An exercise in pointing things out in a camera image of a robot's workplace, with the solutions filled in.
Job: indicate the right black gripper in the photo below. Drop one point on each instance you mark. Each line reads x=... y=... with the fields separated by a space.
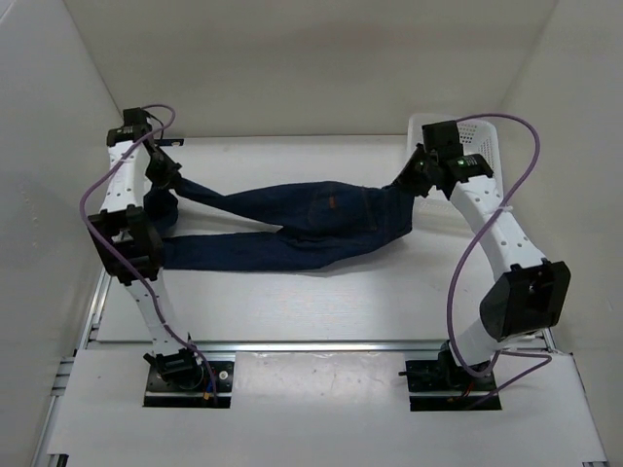
x=405 y=181

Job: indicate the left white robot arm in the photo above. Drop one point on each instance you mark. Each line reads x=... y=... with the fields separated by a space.
x=129 y=245

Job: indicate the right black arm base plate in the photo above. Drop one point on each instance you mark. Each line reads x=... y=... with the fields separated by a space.
x=431 y=390

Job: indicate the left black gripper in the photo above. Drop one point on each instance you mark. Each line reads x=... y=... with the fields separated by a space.
x=168 y=175

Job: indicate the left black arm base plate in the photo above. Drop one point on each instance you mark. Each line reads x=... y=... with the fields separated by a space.
x=183 y=381

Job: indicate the black corner bracket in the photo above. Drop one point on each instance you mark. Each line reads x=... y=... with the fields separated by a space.
x=171 y=142

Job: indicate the aluminium left frame rail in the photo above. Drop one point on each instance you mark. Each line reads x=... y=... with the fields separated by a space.
x=98 y=296

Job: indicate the white plastic mesh basket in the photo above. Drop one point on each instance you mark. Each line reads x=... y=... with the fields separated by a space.
x=476 y=137

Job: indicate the dark blue denim trousers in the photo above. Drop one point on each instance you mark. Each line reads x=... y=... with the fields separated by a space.
x=316 y=224

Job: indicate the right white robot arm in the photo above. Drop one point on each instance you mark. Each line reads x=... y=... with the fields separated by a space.
x=529 y=290

